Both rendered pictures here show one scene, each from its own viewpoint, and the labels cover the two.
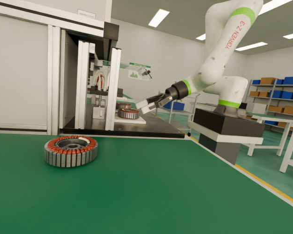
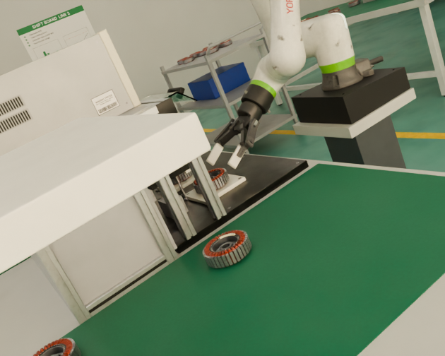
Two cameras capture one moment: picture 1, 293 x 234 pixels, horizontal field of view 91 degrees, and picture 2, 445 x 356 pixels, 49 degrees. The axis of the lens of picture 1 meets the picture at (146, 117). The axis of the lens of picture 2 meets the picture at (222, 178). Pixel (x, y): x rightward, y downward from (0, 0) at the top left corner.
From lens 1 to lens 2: 0.83 m
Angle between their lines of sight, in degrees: 10
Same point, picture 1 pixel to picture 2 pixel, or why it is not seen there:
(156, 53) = not seen: outside the picture
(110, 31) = (167, 111)
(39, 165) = (220, 273)
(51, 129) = (169, 255)
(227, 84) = (317, 39)
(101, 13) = (117, 83)
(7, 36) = not seen: hidden behind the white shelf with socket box
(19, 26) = not seen: hidden behind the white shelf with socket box
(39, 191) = (249, 275)
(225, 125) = (350, 108)
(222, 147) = (367, 138)
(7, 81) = (104, 234)
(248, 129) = (384, 90)
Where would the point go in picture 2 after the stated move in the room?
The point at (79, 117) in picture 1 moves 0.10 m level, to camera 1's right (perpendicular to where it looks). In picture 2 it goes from (184, 224) to (219, 206)
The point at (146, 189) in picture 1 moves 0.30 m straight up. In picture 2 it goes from (313, 231) to (265, 107)
